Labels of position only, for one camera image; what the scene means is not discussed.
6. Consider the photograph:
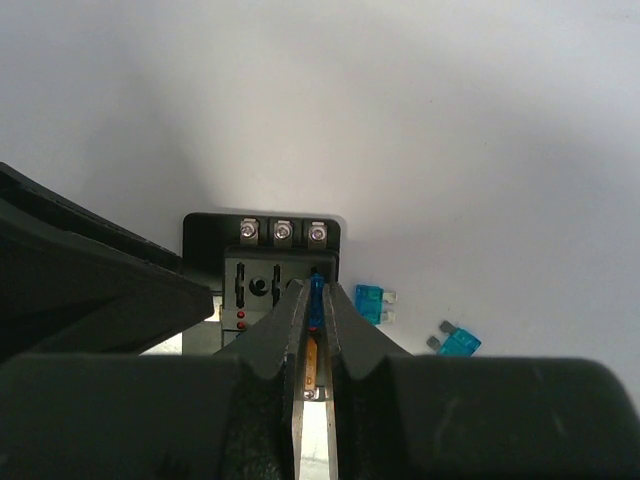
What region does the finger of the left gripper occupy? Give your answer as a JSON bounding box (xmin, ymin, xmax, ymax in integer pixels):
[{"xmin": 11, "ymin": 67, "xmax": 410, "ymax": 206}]
[{"xmin": 1, "ymin": 164, "xmax": 214, "ymax": 360}]

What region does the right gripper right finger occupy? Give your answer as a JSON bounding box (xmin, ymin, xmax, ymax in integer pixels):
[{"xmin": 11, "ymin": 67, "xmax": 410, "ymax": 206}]
[{"xmin": 323, "ymin": 283, "xmax": 408, "ymax": 479}]

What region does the orange blade fuse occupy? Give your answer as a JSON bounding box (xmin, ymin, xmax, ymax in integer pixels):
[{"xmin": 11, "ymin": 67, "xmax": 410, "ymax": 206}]
[{"xmin": 304, "ymin": 337, "xmax": 318, "ymax": 401}]

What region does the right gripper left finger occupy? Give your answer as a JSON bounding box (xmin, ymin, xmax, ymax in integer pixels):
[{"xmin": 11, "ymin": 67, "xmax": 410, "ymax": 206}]
[{"xmin": 216, "ymin": 280, "xmax": 310, "ymax": 479}]

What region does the blue blade fuse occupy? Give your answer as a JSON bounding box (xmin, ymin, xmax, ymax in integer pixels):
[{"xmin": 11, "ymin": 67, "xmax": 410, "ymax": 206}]
[
  {"xmin": 426, "ymin": 320, "xmax": 482, "ymax": 357},
  {"xmin": 309, "ymin": 273, "xmax": 325, "ymax": 331},
  {"xmin": 354, "ymin": 284, "xmax": 397, "ymax": 325}
]

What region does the black fuse box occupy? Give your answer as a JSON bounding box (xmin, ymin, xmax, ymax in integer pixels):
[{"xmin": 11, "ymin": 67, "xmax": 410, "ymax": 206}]
[{"xmin": 182, "ymin": 213, "xmax": 341, "ymax": 355}]

